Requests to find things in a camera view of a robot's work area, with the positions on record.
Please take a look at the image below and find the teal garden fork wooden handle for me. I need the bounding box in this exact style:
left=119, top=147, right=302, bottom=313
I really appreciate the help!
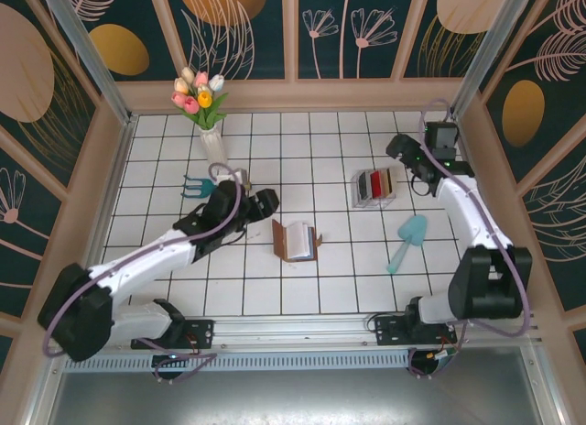
left=182, top=173, right=252, bottom=201

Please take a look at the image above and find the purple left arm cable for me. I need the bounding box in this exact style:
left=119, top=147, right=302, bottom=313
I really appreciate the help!
left=42, top=161, right=244, bottom=384

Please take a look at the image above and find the white ribbed vase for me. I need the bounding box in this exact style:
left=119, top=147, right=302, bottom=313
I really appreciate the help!
left=200, top=125, right=229, bottom=166

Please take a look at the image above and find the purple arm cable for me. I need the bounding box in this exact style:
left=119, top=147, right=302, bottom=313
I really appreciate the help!
left=409, top=97, right=535, bottom=380
left=42, top=161, right=244, bottom=384

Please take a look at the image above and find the artificial tulip bouquet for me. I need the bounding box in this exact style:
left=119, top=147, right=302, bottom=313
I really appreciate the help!
left=171, top=66, right=229, bottom=129

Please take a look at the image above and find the grey metal panel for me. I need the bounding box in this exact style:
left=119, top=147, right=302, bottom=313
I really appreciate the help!
left=43, top=351, right=567, bottom=425

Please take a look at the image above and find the aluminium mounting rail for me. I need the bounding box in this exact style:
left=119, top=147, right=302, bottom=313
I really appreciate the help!
left=43, top=311, right=548, bottom=355

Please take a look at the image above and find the aluminium frame post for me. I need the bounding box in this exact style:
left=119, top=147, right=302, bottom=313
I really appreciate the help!
left=450, top=0, right=527, bottom=117
left=38, top=0, right=138, bottom=126

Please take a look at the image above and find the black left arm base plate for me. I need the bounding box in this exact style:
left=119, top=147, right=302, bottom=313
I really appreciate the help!
left=131, top=318, right=216, bottom=353

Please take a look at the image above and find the teal plastic trowel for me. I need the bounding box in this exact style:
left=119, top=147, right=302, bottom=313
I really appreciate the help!
left=385, top=215, right=429, bottom=275

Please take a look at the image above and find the clear acrylic card stand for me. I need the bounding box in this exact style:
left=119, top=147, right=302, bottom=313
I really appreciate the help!
left=350, top=167, right=397, bottom=211

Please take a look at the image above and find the brown leather card holder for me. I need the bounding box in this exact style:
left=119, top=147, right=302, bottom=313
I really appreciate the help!
left=271, top=218, right=324, bottom=263

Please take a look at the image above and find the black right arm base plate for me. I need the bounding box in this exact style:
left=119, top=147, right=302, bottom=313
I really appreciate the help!
left=374, top=313, right=459, bottom=349

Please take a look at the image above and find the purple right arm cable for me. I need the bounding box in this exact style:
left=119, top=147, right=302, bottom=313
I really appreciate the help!
left=409, top=97, right=535, bottom=380

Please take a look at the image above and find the grey slotted cable duct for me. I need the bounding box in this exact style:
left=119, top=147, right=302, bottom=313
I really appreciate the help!
left=63, top=349, right=413, bottom=374

